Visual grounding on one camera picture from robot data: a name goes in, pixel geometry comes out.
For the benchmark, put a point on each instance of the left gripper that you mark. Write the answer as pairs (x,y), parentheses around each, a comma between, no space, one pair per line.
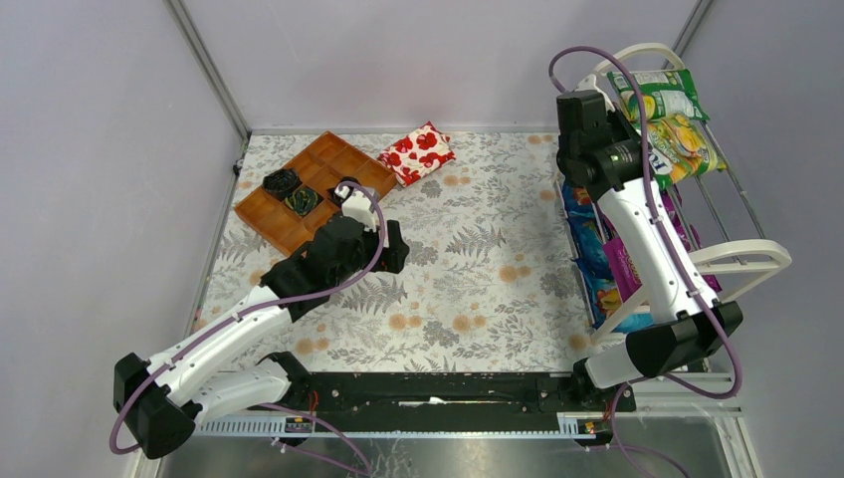
(349,234)

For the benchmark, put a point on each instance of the purple candy bag front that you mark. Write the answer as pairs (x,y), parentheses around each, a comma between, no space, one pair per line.
(672,201)

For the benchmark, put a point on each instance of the purple candy bag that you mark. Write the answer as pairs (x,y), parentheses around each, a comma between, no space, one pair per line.
(672,201)
(622,267)

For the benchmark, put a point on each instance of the green candy bag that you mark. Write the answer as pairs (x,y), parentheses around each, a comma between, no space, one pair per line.
(680,150)
(665,93)

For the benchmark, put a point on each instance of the purple candy bag top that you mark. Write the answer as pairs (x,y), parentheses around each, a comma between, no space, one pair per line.
(622,267)

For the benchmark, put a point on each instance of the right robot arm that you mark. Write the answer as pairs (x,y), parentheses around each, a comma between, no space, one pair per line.
(602,152)

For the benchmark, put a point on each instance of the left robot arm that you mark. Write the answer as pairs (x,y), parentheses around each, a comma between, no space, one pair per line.
(161,400)

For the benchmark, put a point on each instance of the upper blue candy bag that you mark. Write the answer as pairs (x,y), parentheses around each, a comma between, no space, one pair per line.
(577,204)

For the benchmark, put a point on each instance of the blue candy bag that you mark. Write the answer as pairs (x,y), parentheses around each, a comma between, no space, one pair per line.
(603,295)
(577,204)

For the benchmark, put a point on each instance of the lower blue candy bag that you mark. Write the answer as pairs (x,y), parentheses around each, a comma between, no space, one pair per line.
(603,295)

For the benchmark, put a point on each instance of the white metal shelf rack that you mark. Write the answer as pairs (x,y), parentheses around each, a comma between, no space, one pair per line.
(759,256)

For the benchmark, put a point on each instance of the black orange rolled cloth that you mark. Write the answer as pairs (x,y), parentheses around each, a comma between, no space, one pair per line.
(344,190)

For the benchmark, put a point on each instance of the black yellow rolled cloth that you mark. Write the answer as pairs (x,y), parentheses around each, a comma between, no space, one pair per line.
(303,201)

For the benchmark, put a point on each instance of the red floral folded cloth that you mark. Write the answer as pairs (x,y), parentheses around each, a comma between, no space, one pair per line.
(417,154)

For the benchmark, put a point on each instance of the wooden compartment tray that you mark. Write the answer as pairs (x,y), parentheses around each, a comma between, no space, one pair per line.
(287,212)

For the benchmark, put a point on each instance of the black rolled cloth left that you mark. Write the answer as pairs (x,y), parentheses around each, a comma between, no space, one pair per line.
(281,183)

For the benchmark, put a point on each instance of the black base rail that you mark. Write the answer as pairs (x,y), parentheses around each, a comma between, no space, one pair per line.
(444,402)

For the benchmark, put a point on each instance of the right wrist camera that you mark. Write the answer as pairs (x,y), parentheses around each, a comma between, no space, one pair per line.
(590,83)

